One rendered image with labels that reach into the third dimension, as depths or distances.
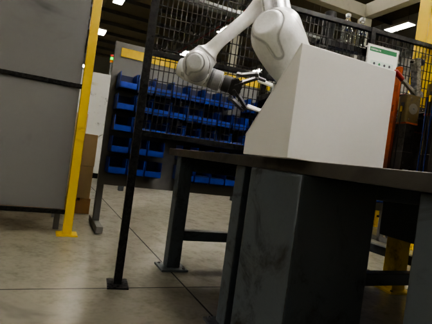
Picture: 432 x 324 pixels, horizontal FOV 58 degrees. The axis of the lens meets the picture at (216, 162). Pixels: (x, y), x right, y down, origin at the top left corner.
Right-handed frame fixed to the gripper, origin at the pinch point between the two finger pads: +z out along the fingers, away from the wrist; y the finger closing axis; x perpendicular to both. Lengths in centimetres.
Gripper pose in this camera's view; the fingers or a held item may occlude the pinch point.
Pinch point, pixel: (264, 98)
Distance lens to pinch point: 178.1
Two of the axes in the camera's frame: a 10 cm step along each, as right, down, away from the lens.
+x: -1.8, 5.7, -8.0
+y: -2.9, 7.5, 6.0
